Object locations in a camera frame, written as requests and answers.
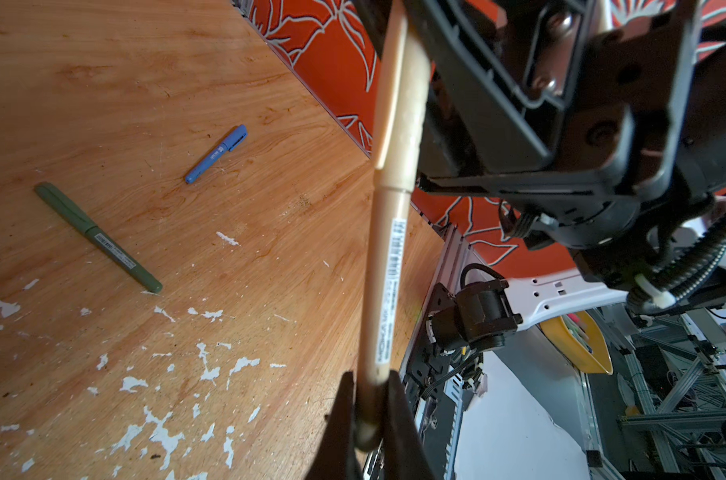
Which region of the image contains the beige pen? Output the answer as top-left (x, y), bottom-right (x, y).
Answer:
top-left (355, 189), bottom-right (410, 452)

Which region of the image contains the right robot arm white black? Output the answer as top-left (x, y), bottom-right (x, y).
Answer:
top-left (355, 1), bottom-right (726, 367)

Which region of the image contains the green pen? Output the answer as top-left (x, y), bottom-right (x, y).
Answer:
top-left (34, 182), bottom-right (163, 293)

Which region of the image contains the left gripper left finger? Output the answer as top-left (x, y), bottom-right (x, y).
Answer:
top-left (305, 371), bottom-right (363, 480)

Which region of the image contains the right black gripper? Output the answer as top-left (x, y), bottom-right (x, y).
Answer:
top-left (350, 0), bottom-right (726, 250)

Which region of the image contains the yellow tray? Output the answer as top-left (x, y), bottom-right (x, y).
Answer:
top-left (540, 311), bottom-right (614, 375)

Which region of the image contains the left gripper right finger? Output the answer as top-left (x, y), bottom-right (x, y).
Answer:
top-left (382, 370), bottom-right (434, 480)

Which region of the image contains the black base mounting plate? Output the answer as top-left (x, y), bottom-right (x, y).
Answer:
top-left (404, 347), bottom-right (483, 479)

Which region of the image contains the blue pen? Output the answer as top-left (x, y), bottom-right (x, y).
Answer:
top-left (184, 125), bottom-right (248, 185)

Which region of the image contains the beige pen cap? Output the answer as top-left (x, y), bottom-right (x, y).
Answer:
top-left (372, 1), bottom-right (432, 192)

